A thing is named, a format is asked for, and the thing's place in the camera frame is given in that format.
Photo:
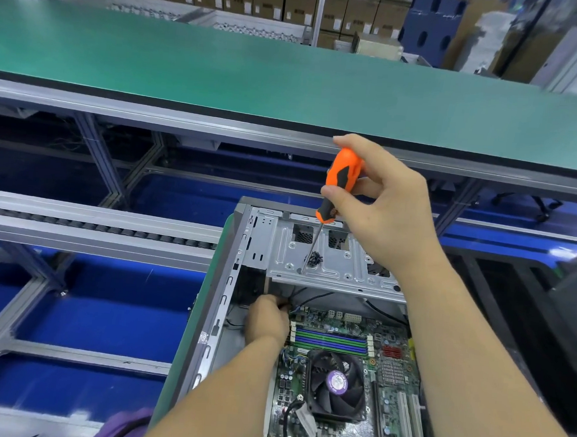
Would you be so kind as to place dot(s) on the person's left hand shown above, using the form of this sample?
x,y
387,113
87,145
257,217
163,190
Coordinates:
x,y
267,321

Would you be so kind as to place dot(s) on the person's right hand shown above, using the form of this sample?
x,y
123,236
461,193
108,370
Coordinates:
x,y
392,213

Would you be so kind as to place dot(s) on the grey metal computer case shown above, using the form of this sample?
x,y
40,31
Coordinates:
x,y
251,262

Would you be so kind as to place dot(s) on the black CPU cooler fan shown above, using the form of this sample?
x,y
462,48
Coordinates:
x,y
336,382

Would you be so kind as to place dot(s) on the green motherboard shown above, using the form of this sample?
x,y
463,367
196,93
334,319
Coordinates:
x,y
395,391

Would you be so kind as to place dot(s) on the person's right forearm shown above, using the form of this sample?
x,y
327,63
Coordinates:
x,y
494,383

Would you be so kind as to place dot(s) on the person's left forearm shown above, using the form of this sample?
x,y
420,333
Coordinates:
x,y
212,403

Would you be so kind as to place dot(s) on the green conveyor belt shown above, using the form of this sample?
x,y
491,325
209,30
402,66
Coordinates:
x,y
181,61

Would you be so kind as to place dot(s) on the grey flat metal rail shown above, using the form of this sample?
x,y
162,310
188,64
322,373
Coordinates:
x,y
81,223

